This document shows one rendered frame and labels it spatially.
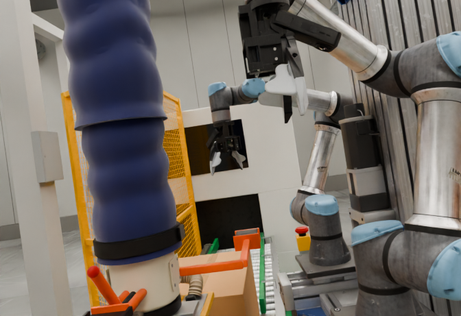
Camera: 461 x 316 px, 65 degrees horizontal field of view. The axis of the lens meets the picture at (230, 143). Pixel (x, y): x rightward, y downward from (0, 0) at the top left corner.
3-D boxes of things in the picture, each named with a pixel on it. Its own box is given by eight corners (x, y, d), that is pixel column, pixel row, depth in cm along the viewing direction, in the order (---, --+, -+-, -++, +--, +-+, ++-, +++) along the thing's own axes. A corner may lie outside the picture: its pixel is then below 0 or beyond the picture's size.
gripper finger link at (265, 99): (258, 118, 70) (255, 74, 65) (289, 114, 70) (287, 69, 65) (261, 127, 68) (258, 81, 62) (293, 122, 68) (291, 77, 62)
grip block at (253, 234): (237, 245, 128) (234, 230, 128) (261, 241, 127) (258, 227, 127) (234, 251, 120) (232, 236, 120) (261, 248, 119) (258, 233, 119)
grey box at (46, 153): (56, 179, 228) (50, 133, 229) (64, 179, 228) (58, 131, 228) (37, 183, 208) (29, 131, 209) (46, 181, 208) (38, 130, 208)
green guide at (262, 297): (261, 240, 364) (260, 232, 364) (272, 239, 363) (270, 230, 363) (261, 314, 204) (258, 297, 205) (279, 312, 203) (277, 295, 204)
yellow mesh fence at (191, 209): (203, 302, 372) (173, 100, 377) (213, 301, 371) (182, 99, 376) (176, 373, 255) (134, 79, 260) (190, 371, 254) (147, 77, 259)
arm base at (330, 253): (343, 250, 142) (339, 225, 142) (357, 262, 127) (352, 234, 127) (305, 256, 142) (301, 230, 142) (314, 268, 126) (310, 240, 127)
